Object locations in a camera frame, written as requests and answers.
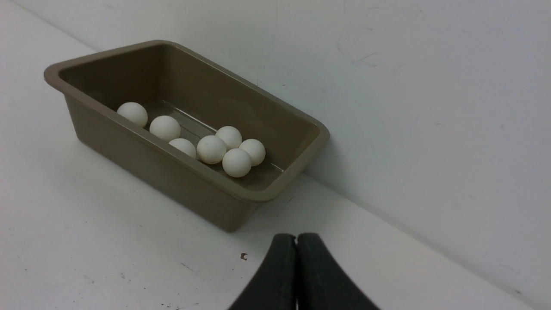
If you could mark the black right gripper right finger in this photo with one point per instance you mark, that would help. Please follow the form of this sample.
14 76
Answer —
323 283

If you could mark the tan plastic bin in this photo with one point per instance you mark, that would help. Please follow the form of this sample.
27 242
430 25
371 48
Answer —
167 78

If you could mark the white ping-pong ball red logo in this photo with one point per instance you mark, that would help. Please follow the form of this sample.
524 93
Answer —
237 163

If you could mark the white ping-pong ball extra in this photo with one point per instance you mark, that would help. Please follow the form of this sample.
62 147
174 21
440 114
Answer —
165 127

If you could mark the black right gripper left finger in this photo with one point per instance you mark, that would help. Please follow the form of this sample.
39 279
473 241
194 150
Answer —
273 285

